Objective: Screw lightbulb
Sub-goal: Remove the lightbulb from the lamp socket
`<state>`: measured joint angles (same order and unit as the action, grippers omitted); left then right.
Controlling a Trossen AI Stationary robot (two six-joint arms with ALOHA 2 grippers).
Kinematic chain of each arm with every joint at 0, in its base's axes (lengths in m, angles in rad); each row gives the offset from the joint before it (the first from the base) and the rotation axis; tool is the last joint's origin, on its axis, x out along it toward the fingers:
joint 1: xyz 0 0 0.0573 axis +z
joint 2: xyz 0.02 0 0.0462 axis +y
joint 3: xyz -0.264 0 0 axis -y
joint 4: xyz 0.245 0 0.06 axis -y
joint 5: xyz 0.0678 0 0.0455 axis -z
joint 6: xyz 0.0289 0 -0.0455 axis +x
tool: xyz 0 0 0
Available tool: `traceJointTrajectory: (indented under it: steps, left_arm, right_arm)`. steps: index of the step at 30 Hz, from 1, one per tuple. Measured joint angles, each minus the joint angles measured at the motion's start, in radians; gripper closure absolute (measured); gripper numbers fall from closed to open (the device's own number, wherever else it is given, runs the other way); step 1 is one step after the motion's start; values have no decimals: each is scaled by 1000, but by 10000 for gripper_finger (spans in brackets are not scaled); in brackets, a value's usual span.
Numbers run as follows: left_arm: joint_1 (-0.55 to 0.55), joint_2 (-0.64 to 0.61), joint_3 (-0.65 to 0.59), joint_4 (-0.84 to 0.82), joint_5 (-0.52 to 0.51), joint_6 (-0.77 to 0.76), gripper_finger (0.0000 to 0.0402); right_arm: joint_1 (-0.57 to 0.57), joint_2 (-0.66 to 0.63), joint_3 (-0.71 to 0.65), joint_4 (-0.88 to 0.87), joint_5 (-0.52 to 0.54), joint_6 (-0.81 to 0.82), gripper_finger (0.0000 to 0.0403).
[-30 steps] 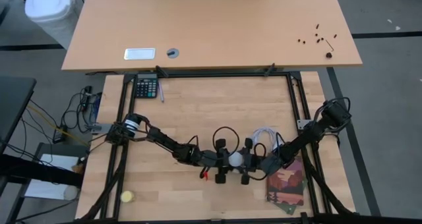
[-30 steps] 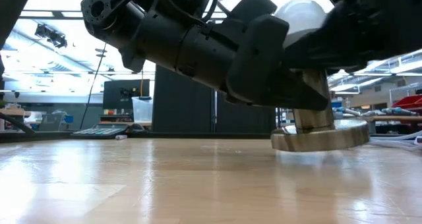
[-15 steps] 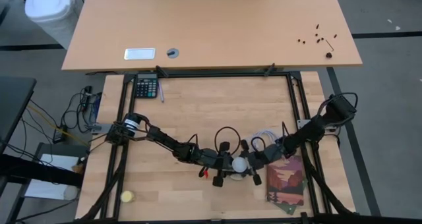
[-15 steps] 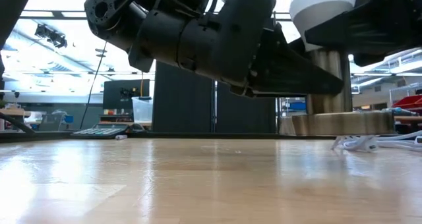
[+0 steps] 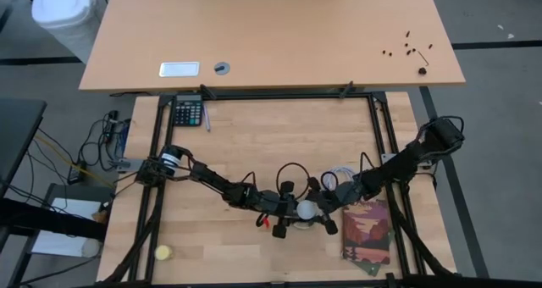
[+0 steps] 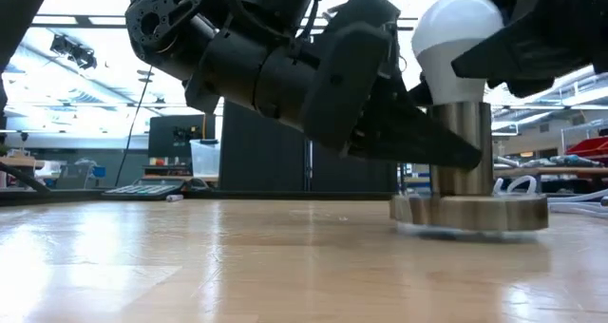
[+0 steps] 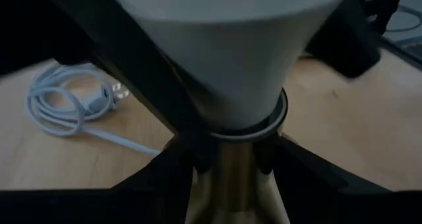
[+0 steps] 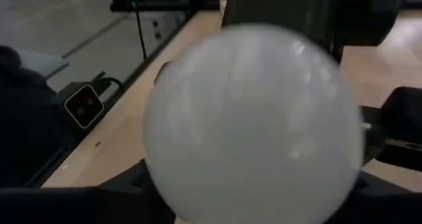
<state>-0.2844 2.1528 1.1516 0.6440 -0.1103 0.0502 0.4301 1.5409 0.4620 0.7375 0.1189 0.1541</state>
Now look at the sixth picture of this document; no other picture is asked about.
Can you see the black aluminium table frame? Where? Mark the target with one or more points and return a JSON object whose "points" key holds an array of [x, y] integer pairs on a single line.
{"points": [[71, 195]]}

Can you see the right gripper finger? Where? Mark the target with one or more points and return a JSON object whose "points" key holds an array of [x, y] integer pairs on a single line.
{"points": [[522, 52], [522, 86]]}

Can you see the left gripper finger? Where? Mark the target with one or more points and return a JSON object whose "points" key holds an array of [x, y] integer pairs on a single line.
{"points": [[422, 95], [404, 138]]}

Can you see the pale purple pen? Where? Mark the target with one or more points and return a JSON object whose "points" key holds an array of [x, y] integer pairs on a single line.
{"points": [[175, 198]]}

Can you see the wooden workbench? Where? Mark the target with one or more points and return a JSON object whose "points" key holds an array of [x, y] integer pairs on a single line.
{"points": [[570, 172]]}

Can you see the small blue box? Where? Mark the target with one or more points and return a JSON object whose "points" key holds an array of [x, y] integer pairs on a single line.
{"points": [[99, 172]]}

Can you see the red storage bin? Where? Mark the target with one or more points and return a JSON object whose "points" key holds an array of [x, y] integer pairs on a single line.
{"points": [[589, 147]]}

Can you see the black monitor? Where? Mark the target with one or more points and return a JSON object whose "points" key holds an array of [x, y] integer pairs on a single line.
{"points": [[166, 135]]}

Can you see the black calculator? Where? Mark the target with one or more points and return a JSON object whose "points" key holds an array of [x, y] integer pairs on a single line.
{"points": [[142, 190]]}

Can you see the tan side table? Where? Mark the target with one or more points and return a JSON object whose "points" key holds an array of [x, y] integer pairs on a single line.
{"points": [[19, 161]]}

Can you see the white lightbulb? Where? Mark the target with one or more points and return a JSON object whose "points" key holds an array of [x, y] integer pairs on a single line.
{"points": [[451, 24]]}

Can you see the dark room divider panel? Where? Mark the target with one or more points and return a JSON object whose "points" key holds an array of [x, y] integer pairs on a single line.
{"points": [[351, 176], [266, 157]]}

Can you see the black ceiling spot fixture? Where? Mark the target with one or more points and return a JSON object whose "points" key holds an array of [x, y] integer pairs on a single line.
{"points": [[73, 52]]}

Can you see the clear plastic container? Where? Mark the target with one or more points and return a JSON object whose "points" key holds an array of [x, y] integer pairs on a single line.
{"points": [[205, 159]]}

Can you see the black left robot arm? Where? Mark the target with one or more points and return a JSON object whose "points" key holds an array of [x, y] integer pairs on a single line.
{"points": [[237, 62]]}

